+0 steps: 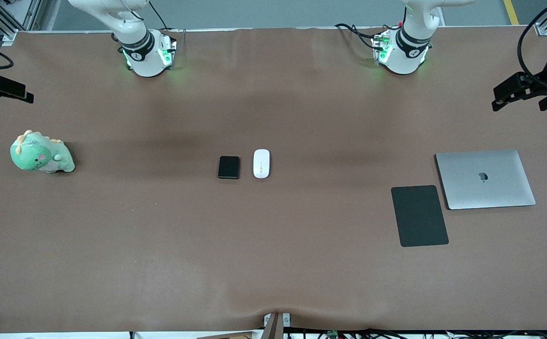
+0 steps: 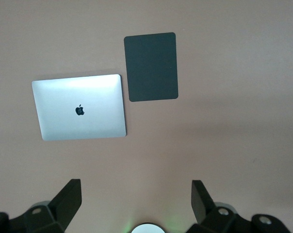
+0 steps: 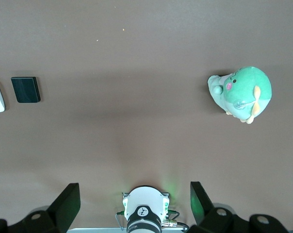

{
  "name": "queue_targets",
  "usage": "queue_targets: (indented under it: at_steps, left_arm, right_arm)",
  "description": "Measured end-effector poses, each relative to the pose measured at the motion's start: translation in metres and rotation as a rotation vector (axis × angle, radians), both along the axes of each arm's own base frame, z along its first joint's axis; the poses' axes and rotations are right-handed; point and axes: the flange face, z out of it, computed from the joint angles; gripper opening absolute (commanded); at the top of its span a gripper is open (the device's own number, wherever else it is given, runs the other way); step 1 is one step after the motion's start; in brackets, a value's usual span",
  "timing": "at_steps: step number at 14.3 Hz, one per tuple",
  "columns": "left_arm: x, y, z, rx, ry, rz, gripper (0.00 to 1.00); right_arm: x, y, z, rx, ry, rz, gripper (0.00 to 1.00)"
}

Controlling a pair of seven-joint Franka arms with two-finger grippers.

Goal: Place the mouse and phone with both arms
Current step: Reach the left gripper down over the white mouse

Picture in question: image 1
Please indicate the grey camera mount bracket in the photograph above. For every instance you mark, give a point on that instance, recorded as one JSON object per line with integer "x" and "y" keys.
{"x": 276, "y": 325}

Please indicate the black mouse pad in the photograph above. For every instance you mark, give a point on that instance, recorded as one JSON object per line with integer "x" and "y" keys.
{"x": 419, "y": 215}

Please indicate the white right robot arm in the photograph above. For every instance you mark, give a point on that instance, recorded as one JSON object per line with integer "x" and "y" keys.
{"x": 143, "y": 56}

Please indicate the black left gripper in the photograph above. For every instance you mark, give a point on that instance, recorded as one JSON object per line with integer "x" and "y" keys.
{"x": 538, "y": 87}

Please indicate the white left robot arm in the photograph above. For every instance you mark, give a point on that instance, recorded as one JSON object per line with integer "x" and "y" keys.
{"x": 403, "y": 59}

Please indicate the white computer mouse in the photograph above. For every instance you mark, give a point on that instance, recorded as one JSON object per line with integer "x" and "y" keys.
{"x": 261, "y": 164}

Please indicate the green dinosaur plush toy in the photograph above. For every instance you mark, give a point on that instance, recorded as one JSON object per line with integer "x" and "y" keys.
{"x": 37, "y": 154}

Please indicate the black phone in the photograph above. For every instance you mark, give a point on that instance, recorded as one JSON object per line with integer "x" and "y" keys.
{"x": 229, "y": 167}

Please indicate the brown table cover mat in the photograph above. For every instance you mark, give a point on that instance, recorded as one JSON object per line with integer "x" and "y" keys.
{"x": 273, "y": 259}

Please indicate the silver closed laptop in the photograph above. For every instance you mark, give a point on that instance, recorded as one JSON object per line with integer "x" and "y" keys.
{"x": 485, "y": 180}

